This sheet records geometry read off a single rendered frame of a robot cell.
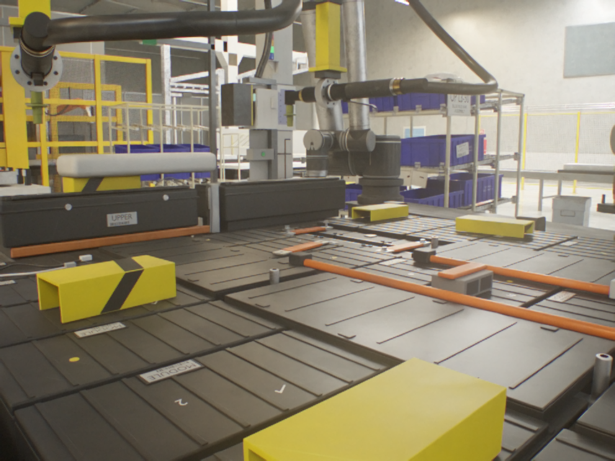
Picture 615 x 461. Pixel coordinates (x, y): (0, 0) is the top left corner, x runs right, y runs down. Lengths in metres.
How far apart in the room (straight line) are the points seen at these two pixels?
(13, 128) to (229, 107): 7.27
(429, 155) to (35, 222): 2.94
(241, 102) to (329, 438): 3.51
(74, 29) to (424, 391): 0.53
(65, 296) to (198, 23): 0.34
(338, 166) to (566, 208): 4.82
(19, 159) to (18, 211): 9.53
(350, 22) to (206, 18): 1.94
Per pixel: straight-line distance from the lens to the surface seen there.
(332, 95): 1.51
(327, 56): 1.54
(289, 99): 1.65
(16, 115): 10.63
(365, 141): 2.55
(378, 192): 2.69
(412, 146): 3.72
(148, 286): 0.67
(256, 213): 1.34
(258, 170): 4.01
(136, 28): 0.63
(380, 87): 1.41
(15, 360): 0.55
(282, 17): 0.70
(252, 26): 0.67
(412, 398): 0.32
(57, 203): 1.11
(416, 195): 4.15
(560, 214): 7.25
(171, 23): 0.63
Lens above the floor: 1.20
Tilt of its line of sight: 9 degrees down
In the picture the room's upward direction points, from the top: straight up
